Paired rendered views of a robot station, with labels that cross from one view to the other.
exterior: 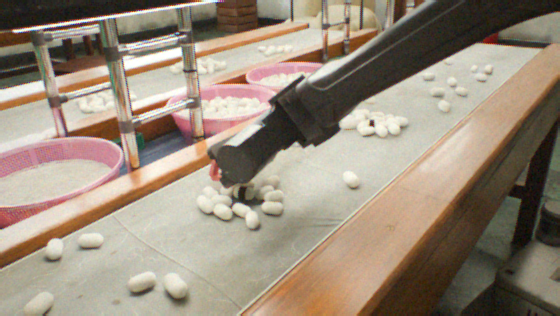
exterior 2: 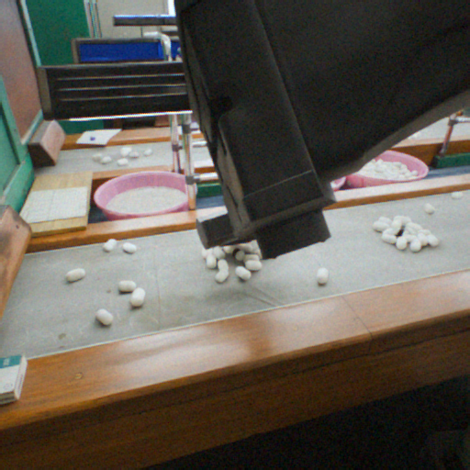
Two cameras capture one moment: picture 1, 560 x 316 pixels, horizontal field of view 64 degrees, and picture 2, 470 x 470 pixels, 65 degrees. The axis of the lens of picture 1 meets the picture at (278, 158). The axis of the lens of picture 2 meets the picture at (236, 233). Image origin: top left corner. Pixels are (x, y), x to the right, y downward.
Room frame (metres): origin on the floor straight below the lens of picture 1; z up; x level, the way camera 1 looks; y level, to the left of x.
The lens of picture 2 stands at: (0.10, -0.30, 1.19)
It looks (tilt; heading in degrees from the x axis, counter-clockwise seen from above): 32 degrees down; 35
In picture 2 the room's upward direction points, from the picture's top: straight up
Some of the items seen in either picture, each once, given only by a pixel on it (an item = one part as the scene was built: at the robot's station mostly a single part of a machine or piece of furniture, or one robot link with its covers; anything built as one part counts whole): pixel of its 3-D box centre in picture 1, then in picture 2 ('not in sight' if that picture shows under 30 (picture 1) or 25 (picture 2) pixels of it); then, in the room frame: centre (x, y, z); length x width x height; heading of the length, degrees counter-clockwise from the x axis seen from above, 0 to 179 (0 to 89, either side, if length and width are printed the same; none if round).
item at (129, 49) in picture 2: not in sight; (184, 50); (1.01, 0.52, 1.08); 0.62 x 0.08 x 0.07; 141
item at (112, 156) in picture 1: (49, 190); (149, 206); (0.70, 0.41, 0.72); 0.27 x 0.27 x 0.10
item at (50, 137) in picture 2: not in sight; (49, 139); (0.71, 0.84, 0.83); 0.30 x 0.06 x 0.07; 51
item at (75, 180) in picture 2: not in sight; (58, 199); (0.54, 0.55, 0.77); 0.33 x 0.15 x 0.01; 51
